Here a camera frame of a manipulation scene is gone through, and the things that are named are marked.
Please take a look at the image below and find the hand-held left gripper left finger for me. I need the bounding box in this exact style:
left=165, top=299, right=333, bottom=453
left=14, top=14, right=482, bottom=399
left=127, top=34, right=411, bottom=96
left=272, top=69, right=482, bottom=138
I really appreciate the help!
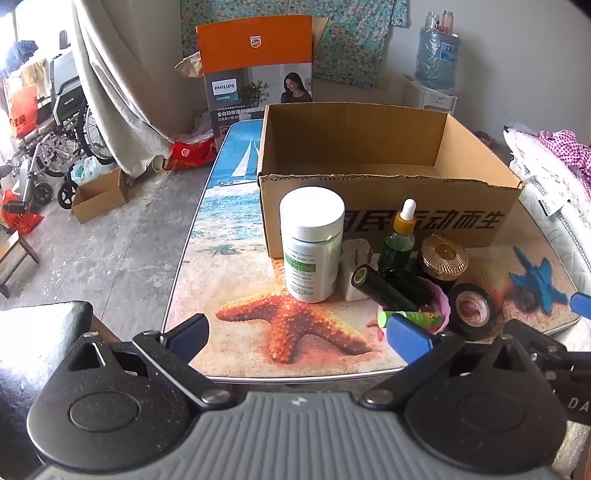
left=67, top=313, right=232, bottom=410

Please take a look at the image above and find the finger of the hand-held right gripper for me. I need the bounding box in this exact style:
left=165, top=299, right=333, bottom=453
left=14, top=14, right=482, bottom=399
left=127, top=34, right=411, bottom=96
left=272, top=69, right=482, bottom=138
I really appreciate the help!
left=569, top=292, right=591, bottom=320

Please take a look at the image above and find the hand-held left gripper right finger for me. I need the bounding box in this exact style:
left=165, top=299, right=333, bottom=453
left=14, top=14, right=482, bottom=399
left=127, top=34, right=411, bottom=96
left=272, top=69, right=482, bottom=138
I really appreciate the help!
left=360, top=311, right=561, bottom=410

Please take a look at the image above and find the green patterned tube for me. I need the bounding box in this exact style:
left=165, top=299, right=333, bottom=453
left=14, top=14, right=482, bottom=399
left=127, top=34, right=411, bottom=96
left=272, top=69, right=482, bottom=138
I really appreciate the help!
left=377, top=310, right=444, bottom=329

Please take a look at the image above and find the black cylindrical tube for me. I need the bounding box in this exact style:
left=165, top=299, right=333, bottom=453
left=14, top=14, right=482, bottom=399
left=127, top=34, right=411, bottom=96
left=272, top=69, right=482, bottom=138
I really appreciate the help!
left=351, top=264, right=407, bottom=311
left=383, top=270, right=432, bottom=310

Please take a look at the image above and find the pink plastic bowl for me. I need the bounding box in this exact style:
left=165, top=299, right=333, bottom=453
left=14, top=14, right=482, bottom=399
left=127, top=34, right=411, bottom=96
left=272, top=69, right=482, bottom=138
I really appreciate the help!
left=376, top=277, right=451, bottom=337

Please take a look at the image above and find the black tape roll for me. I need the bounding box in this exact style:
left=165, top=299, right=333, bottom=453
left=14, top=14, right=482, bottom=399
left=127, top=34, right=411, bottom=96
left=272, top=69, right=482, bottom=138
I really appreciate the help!
left=447, top=282, right=499, bottom=342

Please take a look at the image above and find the black jar with gold lid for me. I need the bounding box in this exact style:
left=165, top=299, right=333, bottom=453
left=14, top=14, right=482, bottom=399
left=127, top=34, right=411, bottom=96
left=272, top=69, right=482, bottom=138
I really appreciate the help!
left=418, top=234, right=469, bottom=294

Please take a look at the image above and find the green dropper bottle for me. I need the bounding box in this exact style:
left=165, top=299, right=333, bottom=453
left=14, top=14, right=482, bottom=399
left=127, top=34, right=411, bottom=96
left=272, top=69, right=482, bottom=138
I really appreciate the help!
left=379, top=198, right=419, bottom=275

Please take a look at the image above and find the white pill bottle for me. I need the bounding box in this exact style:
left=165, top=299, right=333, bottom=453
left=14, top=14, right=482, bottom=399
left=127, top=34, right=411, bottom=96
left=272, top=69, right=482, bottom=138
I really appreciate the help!
left=279, top=188, right=346, bottom=304

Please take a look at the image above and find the large cardboard box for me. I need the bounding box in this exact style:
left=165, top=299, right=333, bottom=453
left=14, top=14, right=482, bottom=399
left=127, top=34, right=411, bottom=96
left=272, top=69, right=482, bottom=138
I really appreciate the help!
left=256, top=102, right=525, bottom=260

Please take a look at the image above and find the white charger plug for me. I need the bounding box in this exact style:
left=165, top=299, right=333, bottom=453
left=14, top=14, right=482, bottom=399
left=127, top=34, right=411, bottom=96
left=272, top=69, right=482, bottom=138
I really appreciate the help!
left=341, top=239, right=386, bottom=303

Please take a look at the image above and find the white quilted mattress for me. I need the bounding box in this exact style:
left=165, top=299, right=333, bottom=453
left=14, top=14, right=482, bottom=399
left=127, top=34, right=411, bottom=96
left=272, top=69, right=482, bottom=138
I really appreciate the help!
left=501, top=124, right=591, bottom=296

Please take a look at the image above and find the pink checked cloth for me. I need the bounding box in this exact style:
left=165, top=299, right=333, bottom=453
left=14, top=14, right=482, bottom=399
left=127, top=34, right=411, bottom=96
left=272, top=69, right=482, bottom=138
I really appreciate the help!
left=538, top=130, right=591, bottom=204

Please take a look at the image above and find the small cardboard box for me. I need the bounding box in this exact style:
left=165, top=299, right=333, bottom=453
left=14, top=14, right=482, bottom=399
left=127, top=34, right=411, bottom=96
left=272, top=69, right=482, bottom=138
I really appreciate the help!
left=71, top=167, right=129, bottom=224

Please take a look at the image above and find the red plastic bag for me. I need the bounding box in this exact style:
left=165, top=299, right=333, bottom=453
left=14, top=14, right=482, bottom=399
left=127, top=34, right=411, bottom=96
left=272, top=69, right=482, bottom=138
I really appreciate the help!
left=164, top=138, right=218, bottom=171

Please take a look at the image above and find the wooden stool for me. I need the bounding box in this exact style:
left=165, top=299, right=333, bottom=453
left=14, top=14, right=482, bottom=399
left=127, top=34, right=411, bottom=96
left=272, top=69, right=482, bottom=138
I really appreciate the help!
left=0, top=228, right=40, bottom=298

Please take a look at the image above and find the white and green plastic bag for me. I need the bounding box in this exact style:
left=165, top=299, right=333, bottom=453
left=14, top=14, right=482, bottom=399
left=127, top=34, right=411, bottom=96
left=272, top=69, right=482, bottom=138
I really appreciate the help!
left=71, top=156, right=112, bottom=185

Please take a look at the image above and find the red plastic object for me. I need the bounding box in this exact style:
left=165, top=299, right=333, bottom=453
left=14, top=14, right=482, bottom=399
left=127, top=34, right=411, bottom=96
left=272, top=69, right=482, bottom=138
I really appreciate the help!
left=0, top=189, right=44, bottom=236

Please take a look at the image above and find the white water dispenser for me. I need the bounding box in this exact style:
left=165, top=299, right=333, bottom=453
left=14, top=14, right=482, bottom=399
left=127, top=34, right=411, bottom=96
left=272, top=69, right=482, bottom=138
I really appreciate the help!
left=404, top=78, right=460, bottom=116

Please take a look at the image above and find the beige curtain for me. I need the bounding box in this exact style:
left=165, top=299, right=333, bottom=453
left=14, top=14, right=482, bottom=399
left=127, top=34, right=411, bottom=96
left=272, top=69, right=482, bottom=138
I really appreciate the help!
left=69, top=0, right=204, bottom=178

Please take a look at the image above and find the folded wheelchair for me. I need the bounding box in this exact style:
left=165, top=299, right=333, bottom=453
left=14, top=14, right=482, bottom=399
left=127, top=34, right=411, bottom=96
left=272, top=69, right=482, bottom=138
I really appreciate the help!
left=9, top=32, right=116, bottom=208

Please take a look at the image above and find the brown paper bag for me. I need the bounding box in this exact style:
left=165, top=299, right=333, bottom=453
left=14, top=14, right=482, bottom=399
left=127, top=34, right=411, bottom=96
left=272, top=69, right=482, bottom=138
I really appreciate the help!
left=174, top=52, right=206, bottom=79

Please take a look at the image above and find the orange bag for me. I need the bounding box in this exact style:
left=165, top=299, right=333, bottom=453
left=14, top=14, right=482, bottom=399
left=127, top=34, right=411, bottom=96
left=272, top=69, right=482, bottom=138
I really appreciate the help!
left=7, top=83, right=40, bottom=139

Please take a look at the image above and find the blue water jug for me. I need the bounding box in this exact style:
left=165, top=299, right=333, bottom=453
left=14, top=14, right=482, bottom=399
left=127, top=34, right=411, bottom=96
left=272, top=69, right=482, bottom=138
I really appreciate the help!
left=414, top=25, right=462, bottom=90

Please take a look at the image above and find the orange printed appliance box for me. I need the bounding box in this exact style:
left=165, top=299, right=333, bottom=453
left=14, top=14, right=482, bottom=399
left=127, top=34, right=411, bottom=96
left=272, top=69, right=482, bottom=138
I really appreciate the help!
left=195, top=15, right=329, bottom=139

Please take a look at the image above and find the floral wall cloth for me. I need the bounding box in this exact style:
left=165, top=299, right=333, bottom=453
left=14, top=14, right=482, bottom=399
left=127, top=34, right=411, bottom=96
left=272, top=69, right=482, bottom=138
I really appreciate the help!
left=180, top=0, right=409, bottom=88

